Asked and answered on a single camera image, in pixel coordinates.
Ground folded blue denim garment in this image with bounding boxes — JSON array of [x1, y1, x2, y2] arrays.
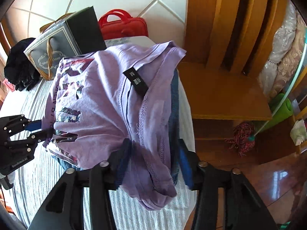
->
[[51, 68, 181, 186]]

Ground teal mop pole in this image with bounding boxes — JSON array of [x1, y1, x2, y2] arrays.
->
[[247, 29, 306, 142]]

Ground wooden bedside table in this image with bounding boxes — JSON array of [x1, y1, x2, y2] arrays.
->
[[178, 62, 272, 166]]

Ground black gift bag gold handles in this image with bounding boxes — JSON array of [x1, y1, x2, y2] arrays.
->
[[24, 7, 107, 80]]

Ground purple t-shirt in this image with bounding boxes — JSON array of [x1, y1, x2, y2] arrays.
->
[[42, 42, 186, 210]]

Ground red zippered storage bag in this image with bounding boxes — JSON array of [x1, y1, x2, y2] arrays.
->
[[98, 9, 148, 40]]

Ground green rolled mat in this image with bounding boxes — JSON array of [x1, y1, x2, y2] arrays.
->
[[260, 93, 294, 132]]

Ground white striped bed sheet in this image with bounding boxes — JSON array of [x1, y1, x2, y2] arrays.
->
[[0, 36, 197, 230]]

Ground red mop head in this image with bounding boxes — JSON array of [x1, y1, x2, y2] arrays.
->
[[226, 122, 255, 156]]

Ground dark navy clothes pile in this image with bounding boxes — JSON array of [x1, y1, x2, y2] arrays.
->
[[4, 37, 41, 91]]

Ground rolled floral quilts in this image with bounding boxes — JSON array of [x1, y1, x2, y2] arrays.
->
[[257, 1, 306, 101]]

